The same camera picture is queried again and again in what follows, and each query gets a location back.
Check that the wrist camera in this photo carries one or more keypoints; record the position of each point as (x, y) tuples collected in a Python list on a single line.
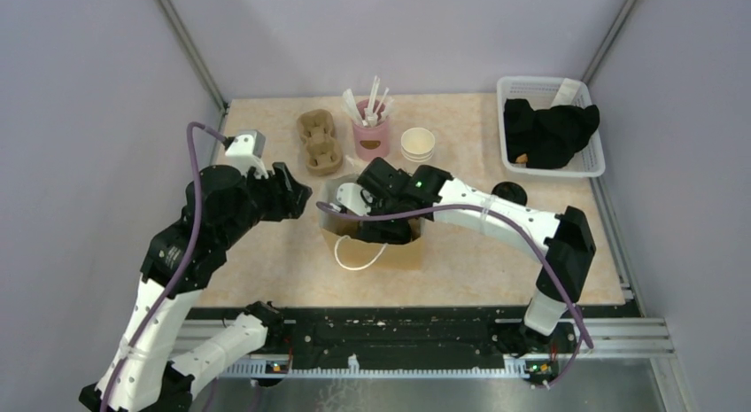
[(244, 152), (354, 198)]

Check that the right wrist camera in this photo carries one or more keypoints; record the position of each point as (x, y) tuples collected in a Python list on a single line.
[(354, 198)]

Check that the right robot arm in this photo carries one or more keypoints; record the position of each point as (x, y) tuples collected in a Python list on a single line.
[(385, 199)]

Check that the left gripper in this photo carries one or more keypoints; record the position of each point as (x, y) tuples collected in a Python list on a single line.
[(290, 198)]

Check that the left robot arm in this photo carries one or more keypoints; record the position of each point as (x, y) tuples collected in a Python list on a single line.
[(222, 205)]

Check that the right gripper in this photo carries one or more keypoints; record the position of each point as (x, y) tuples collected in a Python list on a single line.
[(369, 231)]

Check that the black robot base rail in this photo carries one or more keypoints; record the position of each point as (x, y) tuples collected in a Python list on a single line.
[(414, 344)]

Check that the pink straw holder cup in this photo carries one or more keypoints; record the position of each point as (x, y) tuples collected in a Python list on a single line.
[(371, 143)]

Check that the brown paper takeout bag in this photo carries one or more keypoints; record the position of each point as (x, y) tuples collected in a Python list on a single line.
[(353, 252)]

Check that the brown pulp cup carrier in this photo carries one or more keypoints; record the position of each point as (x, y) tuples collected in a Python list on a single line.
[(317, 132)]

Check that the black cloth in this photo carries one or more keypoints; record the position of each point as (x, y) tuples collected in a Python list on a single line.
[(547, 139)]

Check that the black plastic cup lid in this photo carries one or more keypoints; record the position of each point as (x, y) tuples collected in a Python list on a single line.
[(512, 192)]

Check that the stack of white paper cups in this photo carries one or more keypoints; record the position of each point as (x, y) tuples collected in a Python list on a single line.
[(417, 144)]

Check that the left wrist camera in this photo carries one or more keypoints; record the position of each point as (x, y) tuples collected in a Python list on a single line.
[(244, 152)]

